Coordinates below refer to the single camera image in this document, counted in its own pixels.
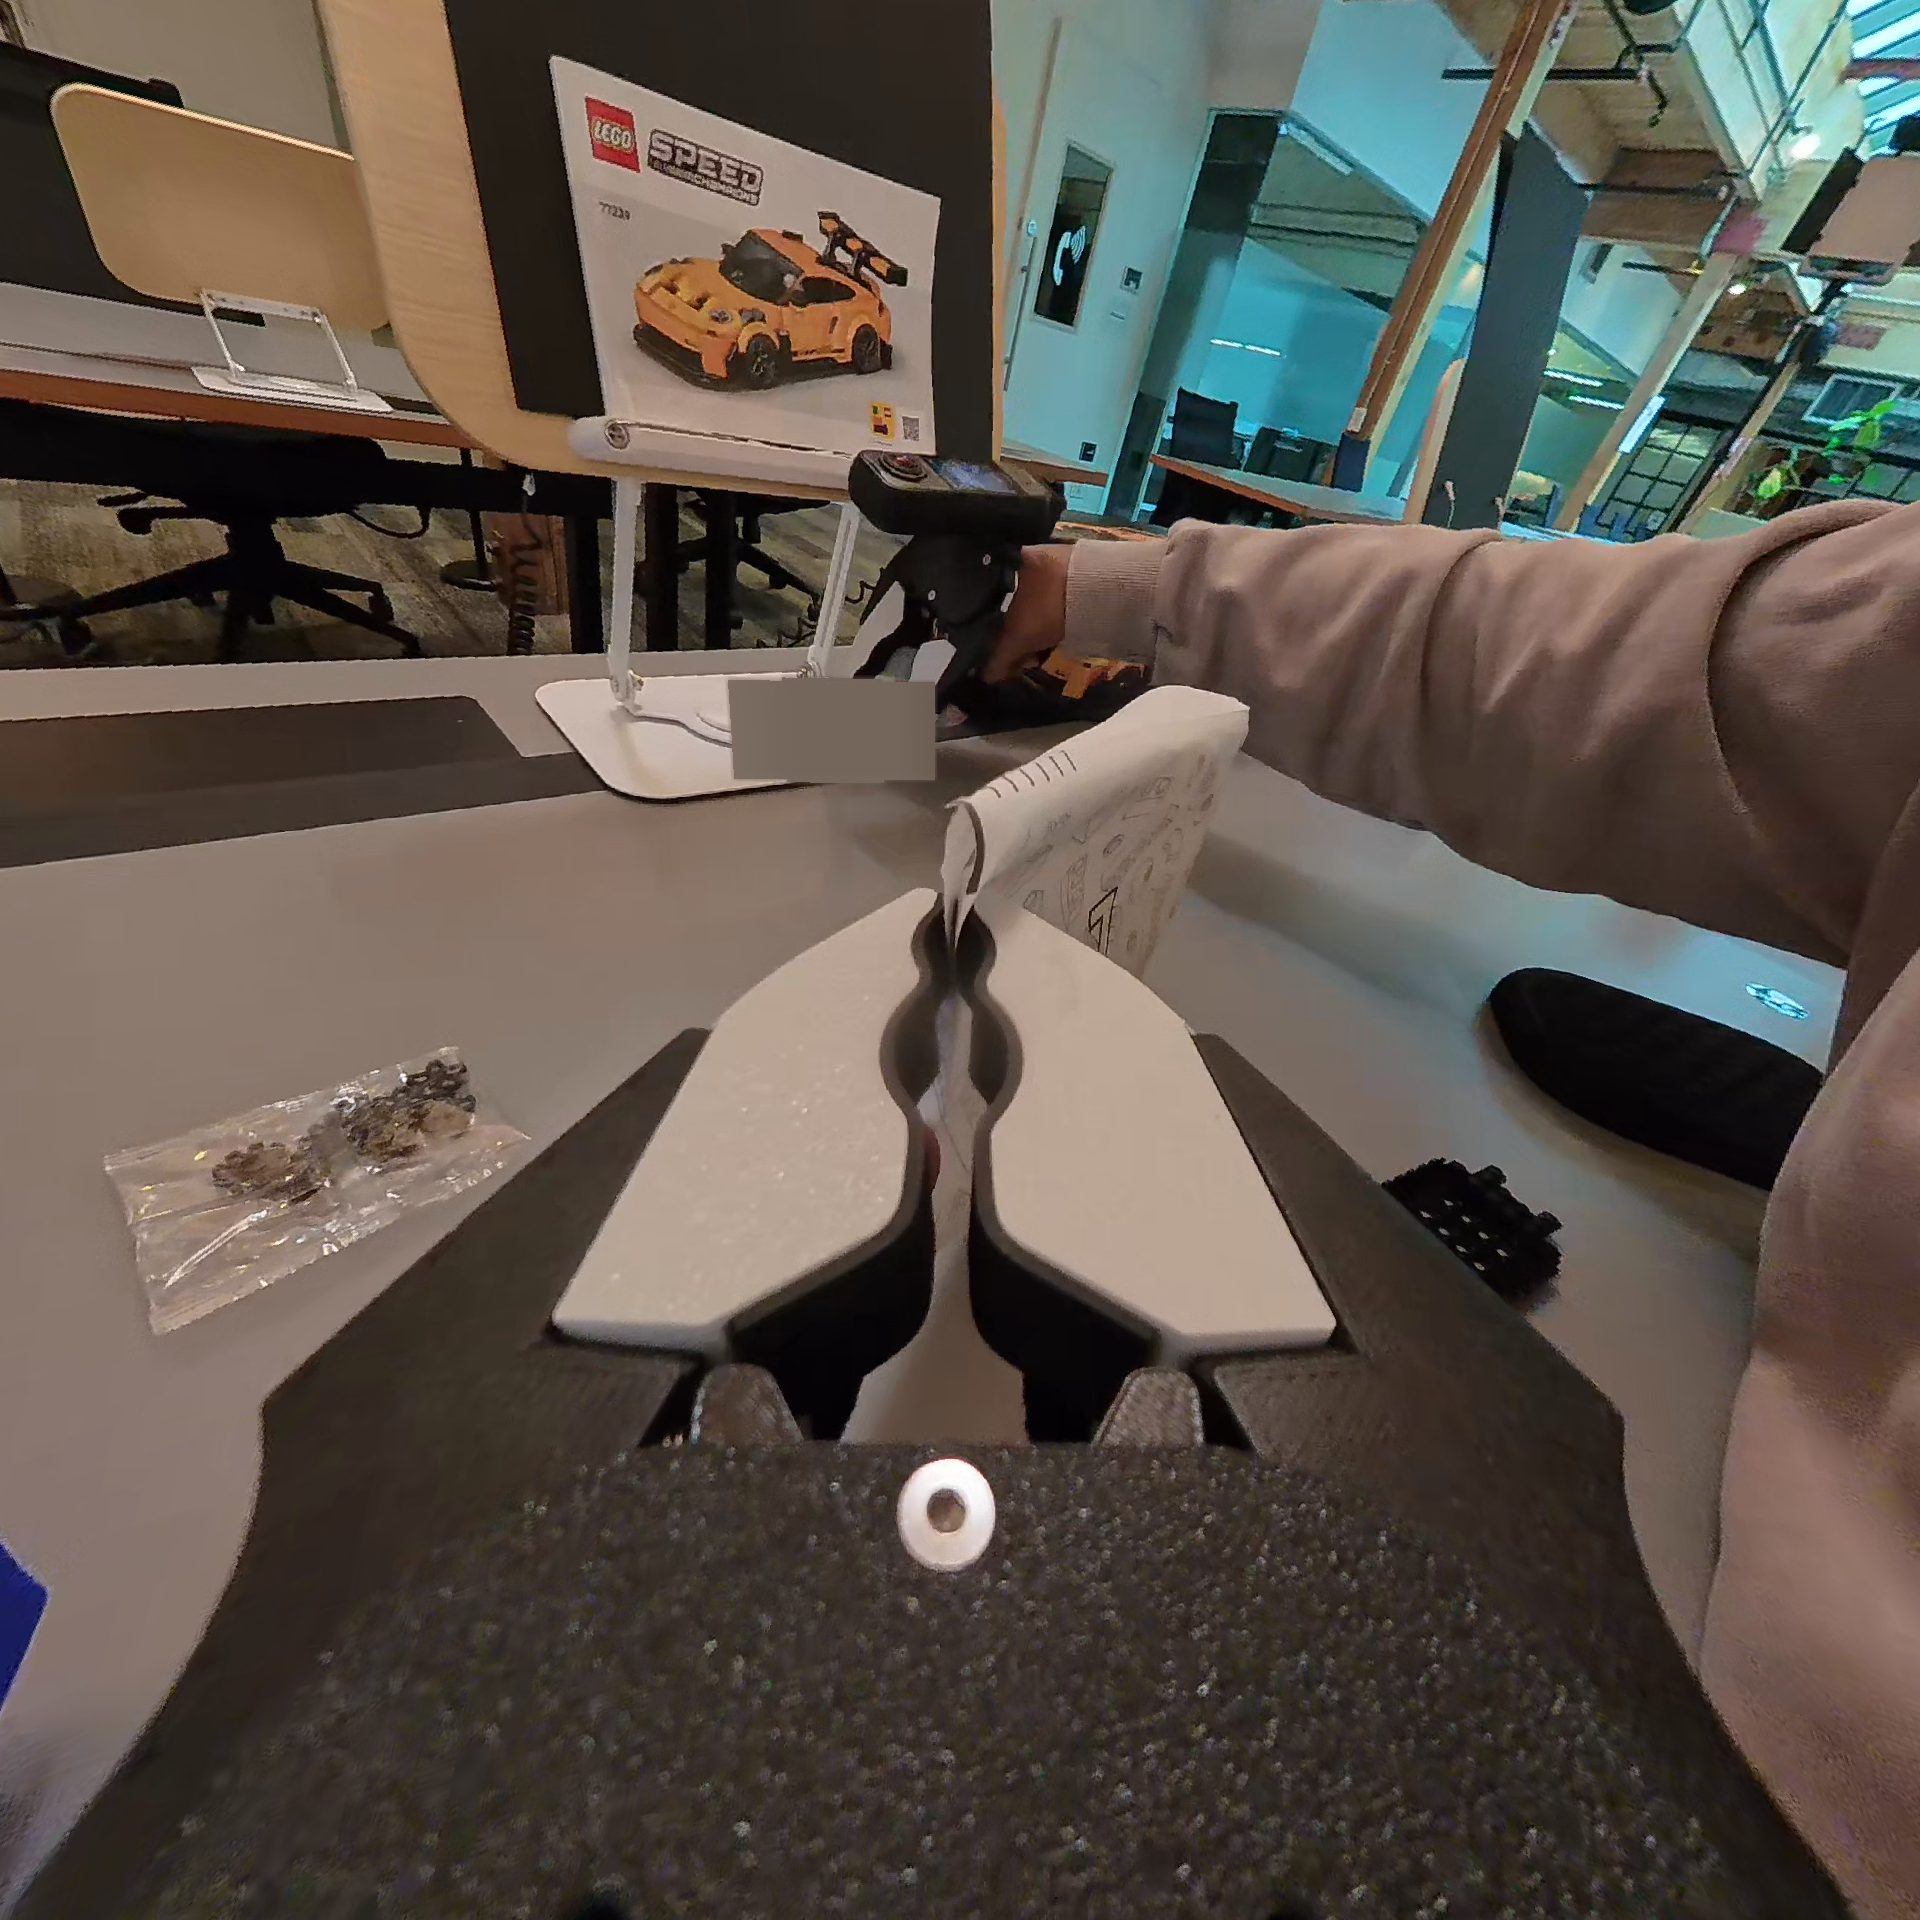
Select black office chair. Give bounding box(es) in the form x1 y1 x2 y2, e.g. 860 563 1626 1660
0 451 423 664

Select black LEGO chassis piece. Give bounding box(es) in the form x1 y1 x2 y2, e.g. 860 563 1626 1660
1382 1160 1566 1299

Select wooden board book stand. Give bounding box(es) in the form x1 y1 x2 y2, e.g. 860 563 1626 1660
48 83 394 409

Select person's right forearm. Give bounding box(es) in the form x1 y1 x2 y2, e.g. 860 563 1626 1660
1064 504 1920 962

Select person's beige sweatshirt torso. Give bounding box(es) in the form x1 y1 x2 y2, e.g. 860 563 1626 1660
1702 839 1920 1920

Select white book stand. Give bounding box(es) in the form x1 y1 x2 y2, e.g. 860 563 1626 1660
314 0 1004 804

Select black wrist rest pad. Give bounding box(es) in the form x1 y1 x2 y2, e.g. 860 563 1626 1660
1488 968 1824 1191

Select white brick-print paper bag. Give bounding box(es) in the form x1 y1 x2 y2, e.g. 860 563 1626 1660
921 689 1250 1187

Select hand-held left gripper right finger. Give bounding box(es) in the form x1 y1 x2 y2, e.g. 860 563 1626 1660
959 913 1337 1437

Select small clear plastic parts bag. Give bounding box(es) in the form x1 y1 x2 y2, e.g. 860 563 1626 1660
104 1050 529 1337

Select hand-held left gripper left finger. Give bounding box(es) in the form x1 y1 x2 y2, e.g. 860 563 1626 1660
551 887 952 1441

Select person's right hand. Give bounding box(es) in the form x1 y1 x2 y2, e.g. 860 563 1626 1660
997 539 1079 674

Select toy car instruction booklet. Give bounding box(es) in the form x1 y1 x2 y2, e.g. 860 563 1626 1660
551 57 941 452

